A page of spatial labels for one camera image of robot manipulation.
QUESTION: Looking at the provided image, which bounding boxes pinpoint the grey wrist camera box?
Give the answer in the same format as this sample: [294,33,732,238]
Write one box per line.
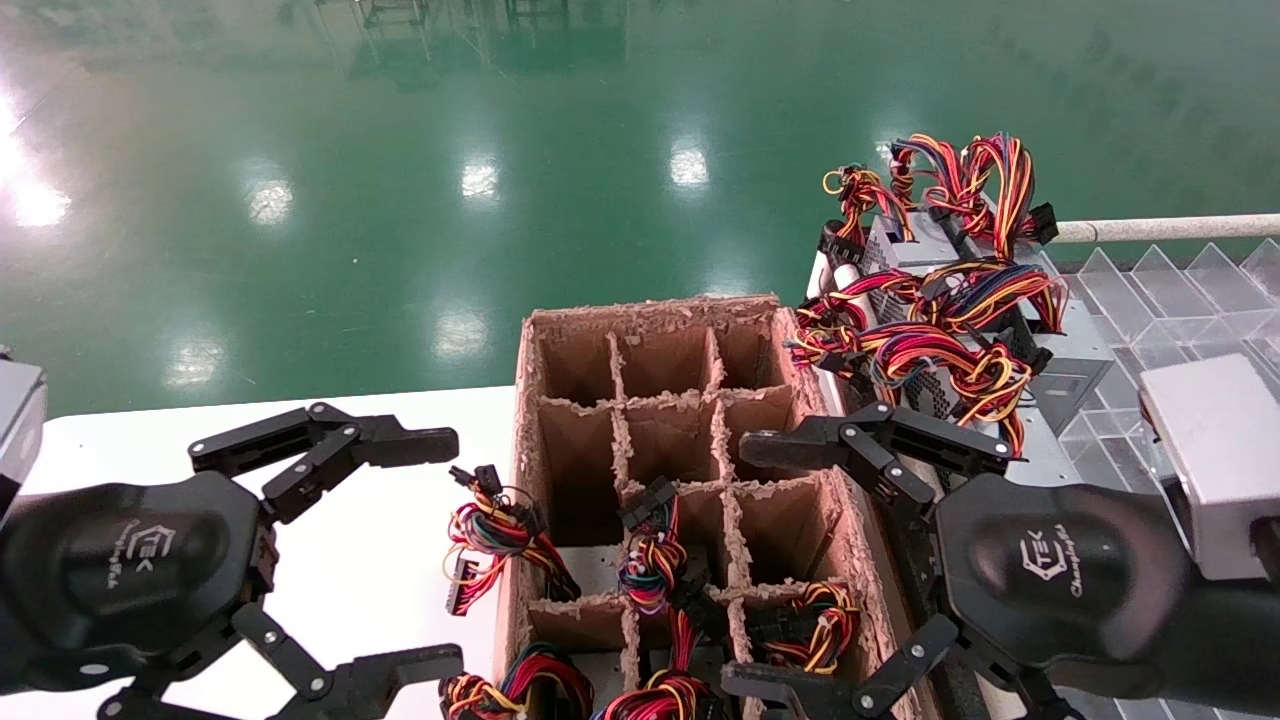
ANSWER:
[1138,352,1280,583]
[0,358,48,521]

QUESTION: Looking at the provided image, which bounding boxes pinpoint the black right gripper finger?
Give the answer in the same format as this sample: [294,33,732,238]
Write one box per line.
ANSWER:
[720,612,1087,720]
[738,402,1014,542]

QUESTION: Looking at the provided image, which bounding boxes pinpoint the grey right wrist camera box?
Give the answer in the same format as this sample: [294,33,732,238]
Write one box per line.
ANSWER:
[1138,352,1280,583]

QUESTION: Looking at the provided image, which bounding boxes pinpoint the white cart frame pipe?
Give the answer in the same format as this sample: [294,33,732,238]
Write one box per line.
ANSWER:
[1055,213,1280,244]

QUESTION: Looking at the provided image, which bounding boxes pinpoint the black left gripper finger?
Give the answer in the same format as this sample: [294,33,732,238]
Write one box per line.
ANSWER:
[189,402,462,525]
[98,599,467,720]

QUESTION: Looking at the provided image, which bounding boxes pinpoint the brown cardboard divider box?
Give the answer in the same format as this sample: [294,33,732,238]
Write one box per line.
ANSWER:
[495,293,926,720]

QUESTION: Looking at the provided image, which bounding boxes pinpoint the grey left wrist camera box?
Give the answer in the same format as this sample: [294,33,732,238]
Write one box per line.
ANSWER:
[0,358,48,521]

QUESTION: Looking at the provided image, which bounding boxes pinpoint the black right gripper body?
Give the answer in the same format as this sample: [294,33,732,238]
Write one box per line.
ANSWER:
[934,472,1280,717]

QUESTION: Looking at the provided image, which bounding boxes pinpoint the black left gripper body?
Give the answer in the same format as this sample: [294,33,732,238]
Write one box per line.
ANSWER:
[0,470,278,695]

